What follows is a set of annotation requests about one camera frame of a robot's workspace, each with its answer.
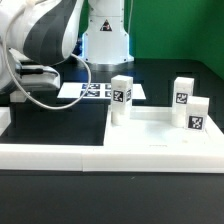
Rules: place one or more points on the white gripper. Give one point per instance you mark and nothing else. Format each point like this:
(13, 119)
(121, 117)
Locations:
(35, 77)

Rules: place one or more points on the white square tabletop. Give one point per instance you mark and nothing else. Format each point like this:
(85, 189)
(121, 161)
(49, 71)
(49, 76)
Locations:
(152, 126)

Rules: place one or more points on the white AprilTag base sheet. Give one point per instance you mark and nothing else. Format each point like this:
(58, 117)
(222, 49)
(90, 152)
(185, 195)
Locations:
(73, 90)

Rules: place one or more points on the white U-shaped fence obstacle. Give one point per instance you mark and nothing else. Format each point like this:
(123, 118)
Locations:
(192, 158)

